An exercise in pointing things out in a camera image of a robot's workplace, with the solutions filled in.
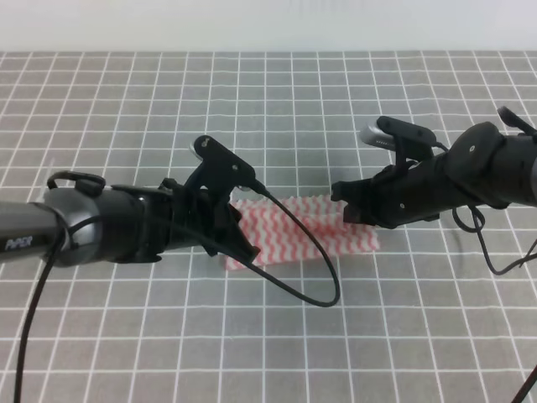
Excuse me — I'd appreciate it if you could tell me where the grey grid tablecloth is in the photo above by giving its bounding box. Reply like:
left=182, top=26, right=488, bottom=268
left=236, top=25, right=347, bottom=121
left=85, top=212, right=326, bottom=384
left=1, top=51, right=536, bottom=402

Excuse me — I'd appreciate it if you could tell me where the black left camera cable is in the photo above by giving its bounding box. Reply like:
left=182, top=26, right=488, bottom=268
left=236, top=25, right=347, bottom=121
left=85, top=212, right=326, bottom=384
left=12, top=180, right=341, bottom=403

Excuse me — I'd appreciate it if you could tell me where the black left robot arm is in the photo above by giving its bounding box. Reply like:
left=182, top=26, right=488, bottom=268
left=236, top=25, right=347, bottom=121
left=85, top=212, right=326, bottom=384
left=1, top=171, right=259, bottom=268

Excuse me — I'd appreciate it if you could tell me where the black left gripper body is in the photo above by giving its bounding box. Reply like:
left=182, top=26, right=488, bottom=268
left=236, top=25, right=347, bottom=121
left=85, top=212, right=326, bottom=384
left=161, top=178, right=229, bottom=250

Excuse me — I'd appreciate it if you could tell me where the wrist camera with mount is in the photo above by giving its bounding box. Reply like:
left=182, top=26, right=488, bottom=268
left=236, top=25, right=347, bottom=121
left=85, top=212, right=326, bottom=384
left=185, top=135, right=257, bottom=202
left=359, top=116, right=437, bottom=165

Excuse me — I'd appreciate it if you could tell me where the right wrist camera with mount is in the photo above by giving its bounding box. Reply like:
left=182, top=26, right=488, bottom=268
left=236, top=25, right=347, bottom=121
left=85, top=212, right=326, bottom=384
left=359, top=116, right=437, bottom=165

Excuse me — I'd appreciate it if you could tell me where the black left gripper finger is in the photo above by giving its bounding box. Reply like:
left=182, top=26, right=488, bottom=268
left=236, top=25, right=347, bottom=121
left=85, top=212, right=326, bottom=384
left=205, top=230, right=259, bottom=263
left=217, top=202, right=242, bottom=239

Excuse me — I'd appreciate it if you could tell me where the pink white wavy towel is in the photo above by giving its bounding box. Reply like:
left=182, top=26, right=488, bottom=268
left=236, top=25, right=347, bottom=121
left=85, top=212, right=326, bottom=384
left=232, top=196, right=380, bottom=267

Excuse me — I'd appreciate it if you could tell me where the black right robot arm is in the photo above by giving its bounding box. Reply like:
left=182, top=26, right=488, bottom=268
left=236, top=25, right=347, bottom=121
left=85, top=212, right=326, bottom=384
left=331, top=107, right=536, bottom=229

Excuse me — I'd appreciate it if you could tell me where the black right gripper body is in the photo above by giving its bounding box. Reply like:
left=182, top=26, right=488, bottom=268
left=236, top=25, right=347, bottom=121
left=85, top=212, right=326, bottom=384
left=368, top=161, right=445, bottom=229

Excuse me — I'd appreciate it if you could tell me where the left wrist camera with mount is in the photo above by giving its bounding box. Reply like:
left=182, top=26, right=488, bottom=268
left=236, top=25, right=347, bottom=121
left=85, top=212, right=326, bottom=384
left=185, top=135, right=257, bottom=202

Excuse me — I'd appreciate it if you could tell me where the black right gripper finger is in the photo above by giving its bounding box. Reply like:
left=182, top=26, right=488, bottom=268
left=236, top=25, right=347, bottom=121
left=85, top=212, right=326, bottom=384
left=331, top=179, right=375, bottom=204
left=343, top=203, right=378, bottom=226

